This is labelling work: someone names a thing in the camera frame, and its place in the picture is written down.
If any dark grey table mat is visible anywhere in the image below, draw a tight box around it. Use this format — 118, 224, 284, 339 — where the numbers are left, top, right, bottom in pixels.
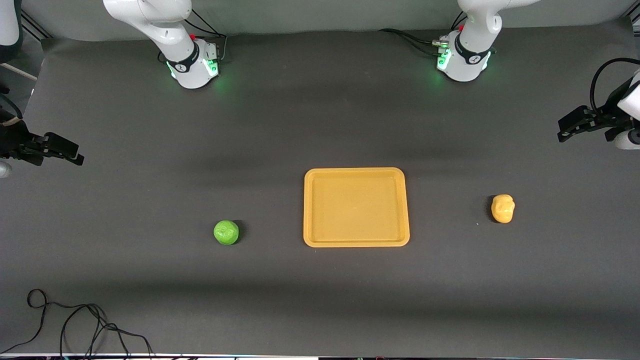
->
0, 20, 640, 359

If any yellow plastic tray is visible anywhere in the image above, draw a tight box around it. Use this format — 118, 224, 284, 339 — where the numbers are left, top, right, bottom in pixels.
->
303, 167, 411, 248

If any thin white rod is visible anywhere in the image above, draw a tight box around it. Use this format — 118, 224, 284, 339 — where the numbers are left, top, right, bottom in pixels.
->
0, 62, 40, 82

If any black arm base cable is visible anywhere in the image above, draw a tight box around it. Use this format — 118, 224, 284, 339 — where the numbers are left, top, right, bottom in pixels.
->
377, 10, 468, 57
182, 10, 229, 64

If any green apple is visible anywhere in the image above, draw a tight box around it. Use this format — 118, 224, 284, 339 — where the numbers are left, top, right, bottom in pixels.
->
213, 220, 240, 246

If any black left arm base cable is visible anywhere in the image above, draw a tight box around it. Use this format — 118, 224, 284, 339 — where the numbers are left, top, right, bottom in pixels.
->
377, 10, 468, 57

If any black right arm base cable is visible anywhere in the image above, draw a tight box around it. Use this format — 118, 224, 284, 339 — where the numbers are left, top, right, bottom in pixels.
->
182, 10, 229, 64

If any thin black loose cable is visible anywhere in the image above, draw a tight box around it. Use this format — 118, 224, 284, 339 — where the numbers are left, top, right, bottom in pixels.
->
0, 289, 154, 359

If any yellow potato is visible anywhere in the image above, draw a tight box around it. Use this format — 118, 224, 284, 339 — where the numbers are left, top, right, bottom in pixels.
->
491, 194, 516, 224

